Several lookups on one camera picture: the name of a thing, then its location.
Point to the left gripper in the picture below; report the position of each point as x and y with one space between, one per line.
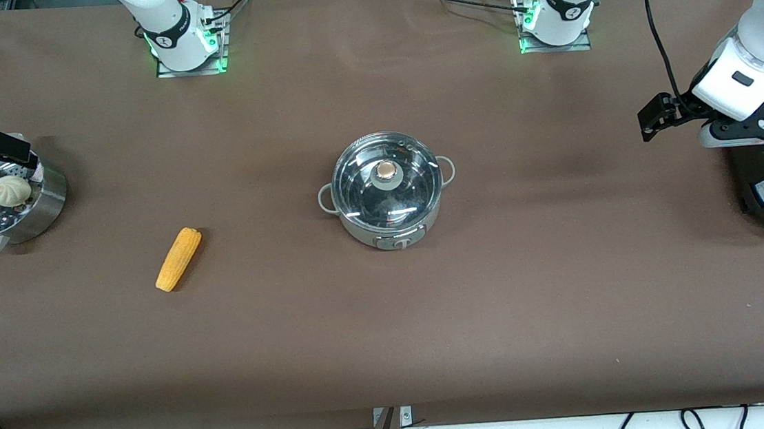
680 109

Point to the yellow corn cob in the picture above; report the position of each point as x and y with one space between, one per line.
178 258

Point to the round glass pot lid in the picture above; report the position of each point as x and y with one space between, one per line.
366 195

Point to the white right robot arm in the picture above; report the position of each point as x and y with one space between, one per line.
180 38

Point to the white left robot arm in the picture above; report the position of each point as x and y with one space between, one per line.
568 5

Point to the steel steamer pot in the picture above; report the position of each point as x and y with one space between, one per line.
43 209

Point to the steel electric cooking pot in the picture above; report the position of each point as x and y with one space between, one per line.
391 241

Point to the small pink food piece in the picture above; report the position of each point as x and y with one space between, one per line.
37 174

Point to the white steamed bun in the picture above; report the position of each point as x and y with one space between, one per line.
10 192

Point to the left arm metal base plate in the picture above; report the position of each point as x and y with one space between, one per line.
581 45

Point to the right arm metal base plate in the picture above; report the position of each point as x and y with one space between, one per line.
169 73

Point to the silver metal table bracket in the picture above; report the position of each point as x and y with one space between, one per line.
405 416

